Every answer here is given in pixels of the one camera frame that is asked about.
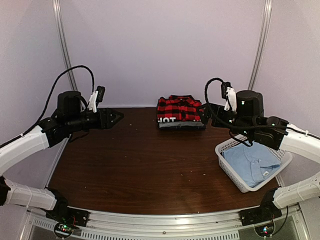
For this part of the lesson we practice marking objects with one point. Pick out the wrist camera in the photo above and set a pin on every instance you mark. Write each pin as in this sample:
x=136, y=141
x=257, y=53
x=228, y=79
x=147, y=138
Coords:
x=229, y=94
x=95, y=98

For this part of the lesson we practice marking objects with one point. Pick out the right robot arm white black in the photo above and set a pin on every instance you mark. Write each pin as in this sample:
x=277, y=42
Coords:
x=243, y=113

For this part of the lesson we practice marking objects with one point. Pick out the light blue long sleeve shirt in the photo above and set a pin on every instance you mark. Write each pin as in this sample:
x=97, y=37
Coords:
x=253, y=164

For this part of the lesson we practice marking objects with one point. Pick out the black folded shirt white letters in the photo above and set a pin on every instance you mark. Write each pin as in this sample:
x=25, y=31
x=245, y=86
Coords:
x=174, y=120

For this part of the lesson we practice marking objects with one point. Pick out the right aluminium frame post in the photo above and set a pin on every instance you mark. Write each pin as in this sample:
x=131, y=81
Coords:
x=264, y=31

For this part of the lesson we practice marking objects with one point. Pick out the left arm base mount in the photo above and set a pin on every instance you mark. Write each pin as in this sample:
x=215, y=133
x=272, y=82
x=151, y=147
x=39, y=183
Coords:
x=70, y=217

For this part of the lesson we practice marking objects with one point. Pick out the right circuit board with leds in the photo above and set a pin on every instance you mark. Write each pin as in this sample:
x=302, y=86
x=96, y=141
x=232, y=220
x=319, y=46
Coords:
x=264, y=230

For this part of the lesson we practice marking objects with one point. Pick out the circuit board with leds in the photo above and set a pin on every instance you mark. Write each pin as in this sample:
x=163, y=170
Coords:
x=264, y=230
x=62, y=230

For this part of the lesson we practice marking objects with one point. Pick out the left aluminium frame post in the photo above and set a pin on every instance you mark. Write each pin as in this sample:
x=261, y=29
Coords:
x=61, y=33

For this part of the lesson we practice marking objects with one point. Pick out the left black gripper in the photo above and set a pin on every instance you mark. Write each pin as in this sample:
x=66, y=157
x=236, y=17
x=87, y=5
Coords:
x=107, y=124

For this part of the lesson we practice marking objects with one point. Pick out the red black plaid folded shirt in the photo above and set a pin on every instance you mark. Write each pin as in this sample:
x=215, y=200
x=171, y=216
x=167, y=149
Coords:
x=183, y=107

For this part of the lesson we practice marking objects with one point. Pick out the aluminium front rail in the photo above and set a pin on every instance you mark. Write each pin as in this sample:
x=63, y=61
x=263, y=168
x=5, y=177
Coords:
x=221, y=225

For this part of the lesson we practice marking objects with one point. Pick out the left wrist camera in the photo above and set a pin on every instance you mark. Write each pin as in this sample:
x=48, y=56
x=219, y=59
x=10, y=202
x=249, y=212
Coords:
x=95, y=98

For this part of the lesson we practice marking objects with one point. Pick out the left circuit board with leds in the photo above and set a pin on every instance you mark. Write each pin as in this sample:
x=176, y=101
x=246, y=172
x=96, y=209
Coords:
x=62, y=230

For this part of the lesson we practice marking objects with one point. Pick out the aluminium frame post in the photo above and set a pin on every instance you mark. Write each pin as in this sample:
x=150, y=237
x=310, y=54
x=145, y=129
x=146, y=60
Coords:
x=264, y=31
x=61, y=33

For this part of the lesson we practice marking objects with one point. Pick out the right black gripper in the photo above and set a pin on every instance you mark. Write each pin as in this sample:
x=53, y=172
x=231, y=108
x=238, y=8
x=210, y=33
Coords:
x=208, y=114

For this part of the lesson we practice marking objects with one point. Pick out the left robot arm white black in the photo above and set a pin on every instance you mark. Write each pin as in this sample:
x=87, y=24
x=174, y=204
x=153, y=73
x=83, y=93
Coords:
x=73, y=114

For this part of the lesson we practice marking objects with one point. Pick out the white plastic basket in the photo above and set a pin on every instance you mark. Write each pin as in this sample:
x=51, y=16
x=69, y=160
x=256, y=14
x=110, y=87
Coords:
x=284, y=156

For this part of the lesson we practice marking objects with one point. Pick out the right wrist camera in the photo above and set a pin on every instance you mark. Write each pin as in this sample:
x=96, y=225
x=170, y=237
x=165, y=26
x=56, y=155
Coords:
x=229, y=94

